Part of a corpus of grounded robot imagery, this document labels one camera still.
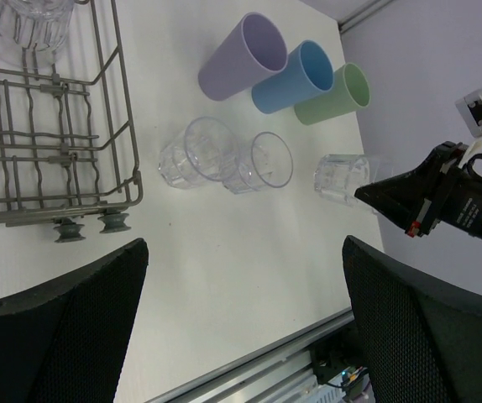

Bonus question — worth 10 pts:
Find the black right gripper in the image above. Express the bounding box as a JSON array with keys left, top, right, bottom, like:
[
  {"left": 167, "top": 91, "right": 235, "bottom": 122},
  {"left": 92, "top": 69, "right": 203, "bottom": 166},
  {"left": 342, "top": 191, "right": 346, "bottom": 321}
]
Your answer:
[{"left": 354, "top": 142, "right": 482, "bottom": 240}]

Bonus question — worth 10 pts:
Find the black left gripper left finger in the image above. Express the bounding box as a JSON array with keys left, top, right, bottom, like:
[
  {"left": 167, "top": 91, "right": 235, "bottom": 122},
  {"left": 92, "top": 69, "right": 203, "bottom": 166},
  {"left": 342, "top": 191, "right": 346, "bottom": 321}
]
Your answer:
[{"left": 0, "top": 238, "right": 149, "bottom": 402}]

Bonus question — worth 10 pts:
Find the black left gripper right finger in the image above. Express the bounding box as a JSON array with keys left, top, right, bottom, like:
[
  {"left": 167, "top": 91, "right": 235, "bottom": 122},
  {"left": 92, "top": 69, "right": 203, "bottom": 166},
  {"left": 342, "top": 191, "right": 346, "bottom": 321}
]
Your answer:
[{"left": 342, "top": 236, "right": 482, "bottom": 402}]

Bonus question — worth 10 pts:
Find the clear glass cup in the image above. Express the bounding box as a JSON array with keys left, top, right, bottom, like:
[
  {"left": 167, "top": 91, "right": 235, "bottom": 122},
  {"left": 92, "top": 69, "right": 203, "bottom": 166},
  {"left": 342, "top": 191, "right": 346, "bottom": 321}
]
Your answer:
[
  {"left": 313, "top": 154, "right": 384, "bottom": 211},
  {"left": 0, "top": 0, "right": 75, "bottom": 68},
  {"left": 158, "top": 117, "right": 240, "bottom": 190},
  {"left": 223, "top": 132, "right": 294, "bottom": 195}
]

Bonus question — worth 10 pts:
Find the green plastic cup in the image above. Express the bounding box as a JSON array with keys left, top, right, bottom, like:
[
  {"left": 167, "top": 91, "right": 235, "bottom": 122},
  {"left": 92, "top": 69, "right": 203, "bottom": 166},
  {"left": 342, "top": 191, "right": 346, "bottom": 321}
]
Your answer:
[{"left": 294, "top": 63, "right": 371, "bottom": 126}]

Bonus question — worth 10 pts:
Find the blue plastic cup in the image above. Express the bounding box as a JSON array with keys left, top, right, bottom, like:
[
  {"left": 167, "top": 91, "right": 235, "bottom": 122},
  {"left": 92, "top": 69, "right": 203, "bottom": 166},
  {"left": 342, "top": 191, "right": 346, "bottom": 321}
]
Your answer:
[{"left": 251, "top": 40, "right": 334, "bottom": 114}]

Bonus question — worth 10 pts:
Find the lavender plastic cup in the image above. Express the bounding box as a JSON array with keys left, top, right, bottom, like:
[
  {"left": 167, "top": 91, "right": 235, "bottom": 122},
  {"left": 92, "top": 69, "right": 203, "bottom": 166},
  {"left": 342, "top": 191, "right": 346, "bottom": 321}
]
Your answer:
[{"left": 197, "top": 12, "right": 288, "bottom": 101}]

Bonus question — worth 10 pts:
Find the white slotted cable duct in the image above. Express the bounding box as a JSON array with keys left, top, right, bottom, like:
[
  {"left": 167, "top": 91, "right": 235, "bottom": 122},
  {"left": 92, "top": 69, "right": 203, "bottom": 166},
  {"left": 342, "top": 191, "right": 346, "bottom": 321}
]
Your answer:
[{"left": 265, "top": 373, "right": 372, "bottom": 403}]

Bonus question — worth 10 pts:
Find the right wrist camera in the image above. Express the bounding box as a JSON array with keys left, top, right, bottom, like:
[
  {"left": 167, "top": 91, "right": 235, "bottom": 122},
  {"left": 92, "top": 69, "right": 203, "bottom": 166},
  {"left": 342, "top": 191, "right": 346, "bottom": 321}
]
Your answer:
[{"left": 455, "top": 88, "right": 482, "bottom": 168}]

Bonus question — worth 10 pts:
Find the aluminium mounting rail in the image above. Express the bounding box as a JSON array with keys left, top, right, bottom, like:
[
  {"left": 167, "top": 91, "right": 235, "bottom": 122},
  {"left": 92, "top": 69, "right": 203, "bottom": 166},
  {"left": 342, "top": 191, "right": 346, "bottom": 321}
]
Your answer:
[{"left": 152, "top": 308, "right": 354, "bottom": 402}]

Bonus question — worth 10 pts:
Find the grey wire dish rack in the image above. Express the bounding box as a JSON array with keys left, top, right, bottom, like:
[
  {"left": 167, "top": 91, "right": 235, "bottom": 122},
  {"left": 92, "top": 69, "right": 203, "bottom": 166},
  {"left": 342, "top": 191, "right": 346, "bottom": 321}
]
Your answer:
[{"left": 0, "top": 1, "right": 144, "bottom": 243}]

